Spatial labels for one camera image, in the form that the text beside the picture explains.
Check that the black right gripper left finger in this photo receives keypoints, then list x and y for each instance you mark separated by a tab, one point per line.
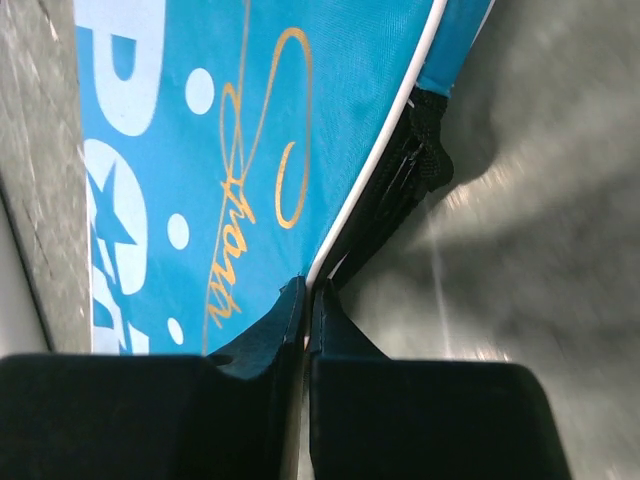
232	414

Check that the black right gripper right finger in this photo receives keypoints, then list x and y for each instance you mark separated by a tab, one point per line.
372	417

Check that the blue sport racket bag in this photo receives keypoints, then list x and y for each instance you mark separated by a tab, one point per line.
226	144

